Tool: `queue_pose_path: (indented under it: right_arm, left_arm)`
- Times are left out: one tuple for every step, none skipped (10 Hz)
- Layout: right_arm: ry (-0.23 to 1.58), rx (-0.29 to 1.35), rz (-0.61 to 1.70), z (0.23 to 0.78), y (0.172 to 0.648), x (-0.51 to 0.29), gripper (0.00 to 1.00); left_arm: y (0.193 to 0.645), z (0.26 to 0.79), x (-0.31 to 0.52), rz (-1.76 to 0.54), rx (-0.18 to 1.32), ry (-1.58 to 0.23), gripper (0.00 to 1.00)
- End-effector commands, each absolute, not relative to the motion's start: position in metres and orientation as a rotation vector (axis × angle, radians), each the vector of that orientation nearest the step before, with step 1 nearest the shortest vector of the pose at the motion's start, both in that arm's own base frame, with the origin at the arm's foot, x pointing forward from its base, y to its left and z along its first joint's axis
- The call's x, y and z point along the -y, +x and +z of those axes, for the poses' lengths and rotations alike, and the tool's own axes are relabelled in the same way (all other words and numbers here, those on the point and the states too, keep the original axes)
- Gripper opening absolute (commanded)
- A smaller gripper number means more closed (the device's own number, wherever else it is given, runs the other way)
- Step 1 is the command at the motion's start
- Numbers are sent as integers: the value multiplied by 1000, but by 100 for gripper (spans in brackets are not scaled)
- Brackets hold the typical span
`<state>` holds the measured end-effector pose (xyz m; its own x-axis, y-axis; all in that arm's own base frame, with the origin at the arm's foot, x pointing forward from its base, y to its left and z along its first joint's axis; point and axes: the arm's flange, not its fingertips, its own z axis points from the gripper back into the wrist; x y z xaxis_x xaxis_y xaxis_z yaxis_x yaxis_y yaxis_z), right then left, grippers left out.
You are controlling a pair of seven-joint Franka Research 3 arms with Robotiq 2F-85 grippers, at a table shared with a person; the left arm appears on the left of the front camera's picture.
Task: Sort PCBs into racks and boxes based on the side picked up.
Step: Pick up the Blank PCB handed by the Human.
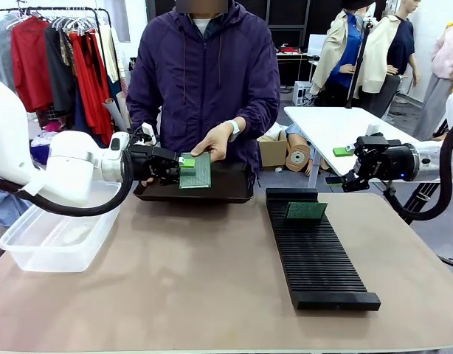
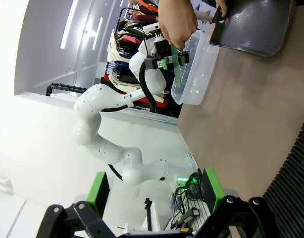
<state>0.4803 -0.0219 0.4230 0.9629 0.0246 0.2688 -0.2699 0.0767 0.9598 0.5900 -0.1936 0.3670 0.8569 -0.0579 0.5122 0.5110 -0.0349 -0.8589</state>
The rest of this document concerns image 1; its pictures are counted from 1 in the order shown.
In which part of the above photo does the black plastic tray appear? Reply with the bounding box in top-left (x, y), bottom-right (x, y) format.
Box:
top-left (132, 160), bottom-right (255, 204)

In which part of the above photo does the cream hanging garment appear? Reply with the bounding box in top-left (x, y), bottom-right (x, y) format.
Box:
top-left (98, 24), bottom-right (120, 85)

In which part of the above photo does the brown cardboard box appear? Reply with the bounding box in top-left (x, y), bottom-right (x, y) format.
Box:
top-left (256, 131), bottom-right (289, 170)

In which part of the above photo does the grey hanging garment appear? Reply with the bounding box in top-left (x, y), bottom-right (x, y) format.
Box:
top-left (0, 14), bottom-right (17, 93)

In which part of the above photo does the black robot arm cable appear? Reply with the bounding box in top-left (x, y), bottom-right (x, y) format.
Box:
top-left (0, 149), bottom-right (135, 218)
top-left (383, 116), bottom-right (453, 222)

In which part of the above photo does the mannequin navy shirt cream vest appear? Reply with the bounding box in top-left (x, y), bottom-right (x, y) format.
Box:
top-left (361, 0), bottom-right (421, 95)

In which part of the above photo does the person in purple jacket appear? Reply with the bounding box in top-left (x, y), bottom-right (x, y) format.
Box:
top-left (125, 0), bottom-right (281, 187)

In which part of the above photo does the black slotted PCB rack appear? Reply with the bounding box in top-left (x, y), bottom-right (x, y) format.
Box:
top-left (265, 187), bottom-right (381, 311)

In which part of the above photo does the red hanging dress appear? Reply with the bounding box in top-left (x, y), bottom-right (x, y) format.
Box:
top-left (69, 32), bottom-right (114, 147)

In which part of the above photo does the black stand pole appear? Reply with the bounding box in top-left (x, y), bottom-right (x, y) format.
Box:
top-left (346, 16), bottom-right (373, 111)

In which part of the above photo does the clear plastic container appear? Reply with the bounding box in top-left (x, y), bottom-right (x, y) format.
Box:
top-left (0, 180), bottom-right (122, 274)

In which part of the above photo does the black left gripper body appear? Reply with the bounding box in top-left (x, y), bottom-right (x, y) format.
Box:
top-left (128, 145), bottom-right (165, 181)

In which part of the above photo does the black shelf unit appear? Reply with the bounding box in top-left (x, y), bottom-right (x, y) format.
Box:
top-left (276, 44), bottom-right (311, 89)

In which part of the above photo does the colourful fabric pile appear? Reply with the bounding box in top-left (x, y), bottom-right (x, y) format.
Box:
top-left (30, 121), bottom-right (63, 167)

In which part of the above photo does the person's left forearm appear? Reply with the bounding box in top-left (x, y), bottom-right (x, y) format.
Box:
top-left (233, 99), bottom-right (281, 141)

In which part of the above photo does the light blue cloth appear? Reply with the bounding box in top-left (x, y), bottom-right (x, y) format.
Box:
top-left (0, 186), bottom-right (32, 228)

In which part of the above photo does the white board panel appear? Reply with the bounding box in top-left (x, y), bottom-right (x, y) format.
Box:
top-left (306, 33), bottom-right (328, 57)

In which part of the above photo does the person's right forearm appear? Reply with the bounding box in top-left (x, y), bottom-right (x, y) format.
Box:
top-left (125, 91), bottom-right (163, 137)

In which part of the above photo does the red hanging jacket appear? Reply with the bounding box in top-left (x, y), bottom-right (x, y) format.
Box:
top-left (10, 16), bottom-right (54, 114)

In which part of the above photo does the person's left hand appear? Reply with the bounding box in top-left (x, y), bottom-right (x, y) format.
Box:
top-left (190, 121), bottom-right (237, 162)

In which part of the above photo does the black metal clothes rack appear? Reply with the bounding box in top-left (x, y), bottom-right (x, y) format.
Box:
top-left (0, 5), bottom-right (115, 49)

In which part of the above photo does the mannequin pink top grey skirt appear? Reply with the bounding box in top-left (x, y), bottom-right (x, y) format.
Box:
top-left (412, 10), bottom-right (453, 141)

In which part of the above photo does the white folding table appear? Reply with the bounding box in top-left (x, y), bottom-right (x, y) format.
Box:
top-left (283, 105), bottom-right (453, 185)

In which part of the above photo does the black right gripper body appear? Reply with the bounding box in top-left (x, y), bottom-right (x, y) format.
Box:
top-left (354, 136), bottom-right (419, 182)

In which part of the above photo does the beige rolled paper tube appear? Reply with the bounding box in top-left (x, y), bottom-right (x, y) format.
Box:
top-left (115, 91), bottom-right (132, 128)
top-left (102, 97), bottom-right (125, 132)

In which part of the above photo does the mannequin cream jacket blue shirt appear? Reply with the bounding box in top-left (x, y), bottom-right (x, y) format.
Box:
top-left (310, 0), bottom-right (371, 99)

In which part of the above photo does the tan mannequin torso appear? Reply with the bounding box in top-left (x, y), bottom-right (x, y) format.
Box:
top-left (285, 123), bottom-right (333, 177)

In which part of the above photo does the white wristwatch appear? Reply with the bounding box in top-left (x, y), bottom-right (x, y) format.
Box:
top-left (229, 118), bottom-right (242, 143)

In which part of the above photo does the black hanging garment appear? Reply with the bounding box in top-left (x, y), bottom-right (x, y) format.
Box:
top-left (44, 24), bottom-right (78, 115)

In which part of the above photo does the green PCB board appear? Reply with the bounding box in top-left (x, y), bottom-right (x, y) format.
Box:
top-left (285, 201), bottom-right (329, 223)
top-left (179, 151), bottom-right (212, 190)

